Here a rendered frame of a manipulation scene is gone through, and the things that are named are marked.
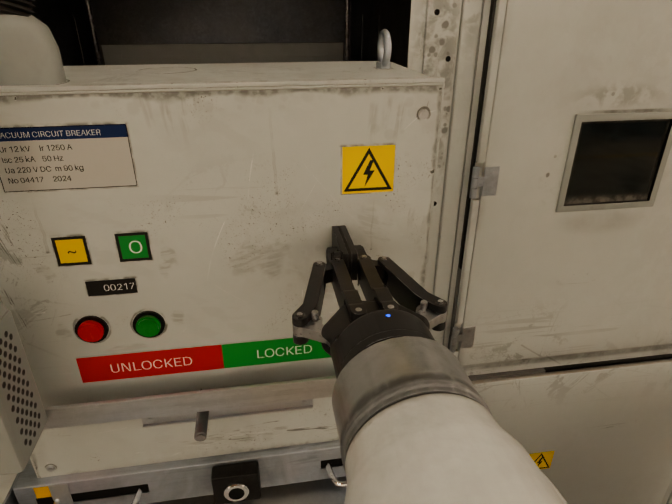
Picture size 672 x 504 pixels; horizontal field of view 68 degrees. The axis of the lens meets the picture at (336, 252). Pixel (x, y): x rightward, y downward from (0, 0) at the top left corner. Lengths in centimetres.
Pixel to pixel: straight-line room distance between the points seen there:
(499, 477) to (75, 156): 44
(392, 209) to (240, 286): 19
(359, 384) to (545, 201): 64
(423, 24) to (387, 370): 56
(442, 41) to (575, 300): 53
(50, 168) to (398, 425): 40
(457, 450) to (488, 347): 76
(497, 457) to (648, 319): 92
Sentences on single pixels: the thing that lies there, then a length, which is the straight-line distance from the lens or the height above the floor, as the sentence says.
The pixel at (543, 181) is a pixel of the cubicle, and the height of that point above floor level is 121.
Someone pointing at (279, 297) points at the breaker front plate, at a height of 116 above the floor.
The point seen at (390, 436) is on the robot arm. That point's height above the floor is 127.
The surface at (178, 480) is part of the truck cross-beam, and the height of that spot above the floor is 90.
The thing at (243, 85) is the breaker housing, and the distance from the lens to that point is 49.
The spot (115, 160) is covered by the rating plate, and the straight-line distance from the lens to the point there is 52.
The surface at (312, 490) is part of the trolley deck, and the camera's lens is 78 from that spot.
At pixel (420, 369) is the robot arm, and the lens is 29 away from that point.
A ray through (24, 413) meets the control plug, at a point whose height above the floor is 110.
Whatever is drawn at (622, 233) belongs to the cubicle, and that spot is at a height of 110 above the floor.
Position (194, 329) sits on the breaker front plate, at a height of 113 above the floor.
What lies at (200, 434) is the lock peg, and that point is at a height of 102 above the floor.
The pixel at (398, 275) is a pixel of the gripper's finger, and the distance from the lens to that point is 45.
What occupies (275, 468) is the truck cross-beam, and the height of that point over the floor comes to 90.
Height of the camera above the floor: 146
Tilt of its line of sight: 26 degrees down
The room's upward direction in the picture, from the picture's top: straight up
